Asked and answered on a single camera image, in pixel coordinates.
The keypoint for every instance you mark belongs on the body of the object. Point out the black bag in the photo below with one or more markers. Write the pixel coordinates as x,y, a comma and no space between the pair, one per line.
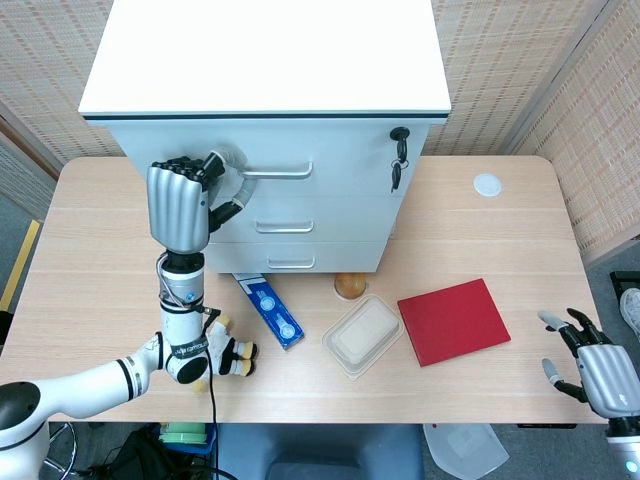
135,455

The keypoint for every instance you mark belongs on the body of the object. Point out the blue toothpaste box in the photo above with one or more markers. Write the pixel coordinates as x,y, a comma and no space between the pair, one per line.
272,310

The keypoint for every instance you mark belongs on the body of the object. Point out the grey partition frame post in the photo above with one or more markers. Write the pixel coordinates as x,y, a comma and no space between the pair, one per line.
555,75

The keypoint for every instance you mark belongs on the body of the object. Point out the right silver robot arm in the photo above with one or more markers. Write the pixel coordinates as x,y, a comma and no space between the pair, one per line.
625,450

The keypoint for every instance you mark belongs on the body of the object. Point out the green plastic box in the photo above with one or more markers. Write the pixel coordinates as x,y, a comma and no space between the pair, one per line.
182,434

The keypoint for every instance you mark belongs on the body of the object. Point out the translucent white plastic cover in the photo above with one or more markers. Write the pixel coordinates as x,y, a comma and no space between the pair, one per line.
465,452

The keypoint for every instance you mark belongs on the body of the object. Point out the black and white plush doll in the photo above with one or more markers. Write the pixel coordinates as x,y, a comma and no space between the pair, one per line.
232,352

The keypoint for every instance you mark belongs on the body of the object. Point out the black keys in lock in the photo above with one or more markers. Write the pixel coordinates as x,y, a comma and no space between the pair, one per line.
400,150

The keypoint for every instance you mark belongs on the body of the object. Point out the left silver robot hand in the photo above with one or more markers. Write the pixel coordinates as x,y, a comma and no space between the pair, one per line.
177,205

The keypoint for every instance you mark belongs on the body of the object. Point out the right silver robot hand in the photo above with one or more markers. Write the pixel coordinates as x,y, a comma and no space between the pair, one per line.
605,380

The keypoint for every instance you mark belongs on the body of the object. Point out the beige plastic lunch box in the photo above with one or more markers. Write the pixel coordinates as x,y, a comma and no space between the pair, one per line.
360,337

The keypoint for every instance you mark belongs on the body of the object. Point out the blue chair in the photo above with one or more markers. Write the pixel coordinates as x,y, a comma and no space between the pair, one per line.
320,450

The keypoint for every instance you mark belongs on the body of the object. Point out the white three-drawer cabinet body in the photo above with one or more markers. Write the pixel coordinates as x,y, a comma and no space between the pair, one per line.
250,50

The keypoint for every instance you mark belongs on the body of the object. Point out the large white drawer with lock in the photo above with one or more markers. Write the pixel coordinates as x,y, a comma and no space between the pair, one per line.
340,155

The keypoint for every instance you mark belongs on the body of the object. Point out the red square folder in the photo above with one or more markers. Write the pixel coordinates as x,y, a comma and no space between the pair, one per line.
452,322

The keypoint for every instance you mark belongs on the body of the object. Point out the small orange fruit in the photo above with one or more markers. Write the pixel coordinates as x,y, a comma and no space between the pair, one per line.
350,286

